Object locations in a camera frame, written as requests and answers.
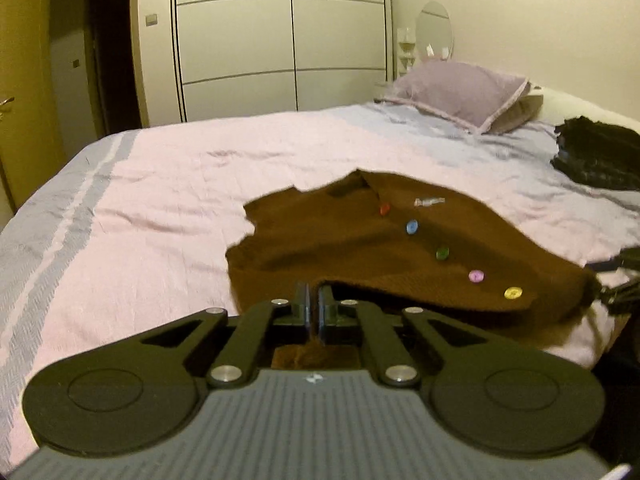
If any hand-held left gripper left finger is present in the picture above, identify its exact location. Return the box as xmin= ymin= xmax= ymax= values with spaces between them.
xmin=140 ymin=283 xmax=311 ymax=389

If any beige pillow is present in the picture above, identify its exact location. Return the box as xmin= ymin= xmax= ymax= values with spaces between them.
xmin=492 ymin=91 xmax=544 ymax=135

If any lilac pillow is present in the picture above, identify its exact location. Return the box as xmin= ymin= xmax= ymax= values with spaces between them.
xmin=375 ymin=60 xmax=532 ymax=135

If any wooden door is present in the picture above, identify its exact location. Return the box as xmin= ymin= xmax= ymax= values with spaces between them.
xmin=0 ymin=0 xmax=67 ymax=211

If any white headboard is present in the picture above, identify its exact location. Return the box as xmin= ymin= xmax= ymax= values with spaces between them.
xmin=530 ymin=85 xmax=640 ymax=127

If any white corner shelf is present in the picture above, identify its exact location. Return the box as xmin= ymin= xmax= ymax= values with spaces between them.
xmin=397 ymin=26 xmax=419 ymax=79

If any round wall mirror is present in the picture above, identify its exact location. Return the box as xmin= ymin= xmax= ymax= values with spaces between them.
xmin=416 ymin=1 xmax=454 ymax=61

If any white wardrobe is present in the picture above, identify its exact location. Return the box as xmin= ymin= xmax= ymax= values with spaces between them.
xmin=131 ymin=0 xmax=394 ymax=128

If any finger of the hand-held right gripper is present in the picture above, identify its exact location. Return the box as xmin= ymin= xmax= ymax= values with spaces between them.
xmin=586 ymin=247 xmax=640 ymax=273
xmin=599 ymin=280 xmax=640 ymax=318

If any pink and blue bedspread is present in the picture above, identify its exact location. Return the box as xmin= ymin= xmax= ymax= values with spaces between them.
xmin=0 ymin=100 xmax=640 ymax=472

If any brown cardigan with coloured buttons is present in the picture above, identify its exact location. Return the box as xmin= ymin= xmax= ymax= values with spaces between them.
xmin=225 ymin=170 xmax=604 ymax=368

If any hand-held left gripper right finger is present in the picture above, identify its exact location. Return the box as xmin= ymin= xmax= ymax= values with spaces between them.
xmin=318 ymin=283 xmax=489 ymax=389

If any black garment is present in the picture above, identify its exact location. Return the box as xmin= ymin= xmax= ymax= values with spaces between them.
xmin=550 ymin=116 xmax=640 ymax=191

